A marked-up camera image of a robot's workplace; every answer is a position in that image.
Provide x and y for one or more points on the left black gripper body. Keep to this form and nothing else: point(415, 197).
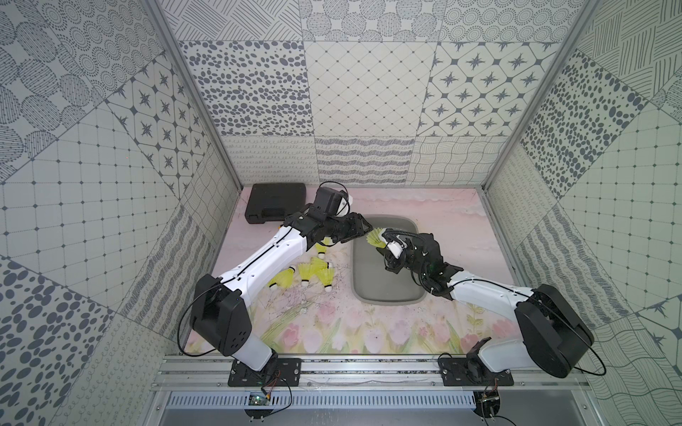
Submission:
point(344, 229)

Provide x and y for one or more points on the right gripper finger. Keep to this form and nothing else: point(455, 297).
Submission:
point(397, 236)
point(392, 265)

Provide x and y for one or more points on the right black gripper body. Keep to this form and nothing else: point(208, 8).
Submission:
point(416, 268)

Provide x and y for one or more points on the yellow shuttlecock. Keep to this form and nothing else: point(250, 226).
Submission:
point(322, 247)
point(283, 280)
point(326, 275)
point(376, 238)
point(308, 273)

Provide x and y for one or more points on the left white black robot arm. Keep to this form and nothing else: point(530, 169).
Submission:
point(219, 312)

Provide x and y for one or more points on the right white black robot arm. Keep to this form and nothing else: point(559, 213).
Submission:
point(552, 335)

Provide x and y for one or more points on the black connector box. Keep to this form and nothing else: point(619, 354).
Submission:
point(487, 405)

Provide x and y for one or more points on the black plastic tool case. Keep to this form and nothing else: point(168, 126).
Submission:
point(274, 202)

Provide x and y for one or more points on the pink floral table mat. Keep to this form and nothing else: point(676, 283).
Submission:
point(312, 319)

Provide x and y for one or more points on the small green circuit board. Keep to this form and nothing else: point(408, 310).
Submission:
point(256, 399)

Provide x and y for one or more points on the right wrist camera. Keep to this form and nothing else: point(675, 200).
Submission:
point(395, 248)

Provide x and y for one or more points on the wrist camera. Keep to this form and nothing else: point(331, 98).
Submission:
point(330, 202)
point(395, 248)

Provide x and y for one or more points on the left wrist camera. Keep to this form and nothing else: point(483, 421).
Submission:
point(330, 202)

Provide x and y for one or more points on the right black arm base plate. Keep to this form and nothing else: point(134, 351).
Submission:
point(476, 371)

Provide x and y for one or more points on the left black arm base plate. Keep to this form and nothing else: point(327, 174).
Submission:
point(277, 373)

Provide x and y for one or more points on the aluminium mounting rail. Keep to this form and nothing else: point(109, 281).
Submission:
point(346, 372)

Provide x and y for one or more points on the white perforated cable duct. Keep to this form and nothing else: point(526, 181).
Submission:
point(314, 400)

